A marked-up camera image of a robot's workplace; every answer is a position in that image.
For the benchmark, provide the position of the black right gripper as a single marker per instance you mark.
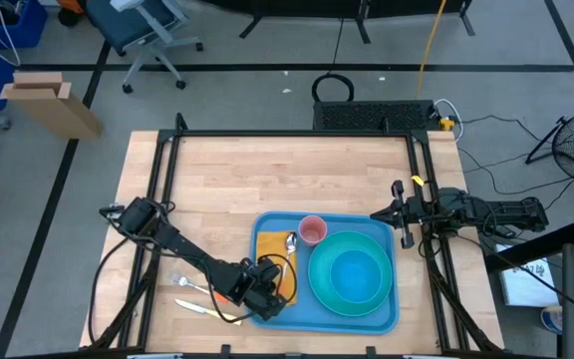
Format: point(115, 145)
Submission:
point(406, 239)

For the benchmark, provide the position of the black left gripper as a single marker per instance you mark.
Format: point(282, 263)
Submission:
point(267, 301)

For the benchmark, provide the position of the green plastic plate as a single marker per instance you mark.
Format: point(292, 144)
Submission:
point(319, 279)

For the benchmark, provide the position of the yellow cloth napkin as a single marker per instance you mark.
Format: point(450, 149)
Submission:
point(269, 244)

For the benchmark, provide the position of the silver metal spoon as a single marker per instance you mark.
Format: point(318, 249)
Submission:
point(291, 243)

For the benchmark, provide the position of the blue plastic bowl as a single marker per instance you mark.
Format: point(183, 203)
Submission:
point(356, 276)

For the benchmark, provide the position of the pink plastic cup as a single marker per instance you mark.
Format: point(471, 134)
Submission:
point(312, 230)

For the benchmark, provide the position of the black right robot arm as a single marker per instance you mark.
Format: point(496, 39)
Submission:
point(496, 214)

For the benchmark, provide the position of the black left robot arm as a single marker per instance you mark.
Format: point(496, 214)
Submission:
point(187, 251)

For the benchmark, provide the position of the blue plastic tray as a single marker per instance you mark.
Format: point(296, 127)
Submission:
point(317, 319)

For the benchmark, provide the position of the yellow paper tag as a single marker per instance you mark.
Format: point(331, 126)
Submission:
point(417, 180)

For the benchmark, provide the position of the black perforated computer case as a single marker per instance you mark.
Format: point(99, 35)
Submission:
point(372, 115)

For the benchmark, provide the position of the yellow power plug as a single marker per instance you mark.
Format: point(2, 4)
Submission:
point(447, 124)

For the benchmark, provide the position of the white printed paper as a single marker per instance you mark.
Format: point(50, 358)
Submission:
point(526, 284)

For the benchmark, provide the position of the black floor fan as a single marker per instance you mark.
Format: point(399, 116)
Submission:
point(573, 144)

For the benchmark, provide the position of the black side desk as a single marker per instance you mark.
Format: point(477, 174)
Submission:
point(573, 299)

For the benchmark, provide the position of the black partition screen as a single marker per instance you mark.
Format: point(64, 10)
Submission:
point(317, 6)

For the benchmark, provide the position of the tall cardboard box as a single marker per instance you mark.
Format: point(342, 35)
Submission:
point(53, 109)

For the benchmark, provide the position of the grey office chair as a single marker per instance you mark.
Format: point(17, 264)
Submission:
point(122, 22)

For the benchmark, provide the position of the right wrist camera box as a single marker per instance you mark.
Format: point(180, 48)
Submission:
point(419, 209)

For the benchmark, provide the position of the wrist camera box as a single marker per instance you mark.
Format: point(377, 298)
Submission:
point(419, 209)
point(268, 269)

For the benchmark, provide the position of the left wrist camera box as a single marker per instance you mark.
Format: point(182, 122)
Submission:
point(268, 269)

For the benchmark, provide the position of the black frame clamp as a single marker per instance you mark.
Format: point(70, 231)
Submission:
point(371, 351)
point(225, 350)

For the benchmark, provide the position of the silver metal bracket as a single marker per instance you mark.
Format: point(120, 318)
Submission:
point(155, 356)

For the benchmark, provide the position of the black aluminium rig frame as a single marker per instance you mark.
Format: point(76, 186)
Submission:
point(292, 133)

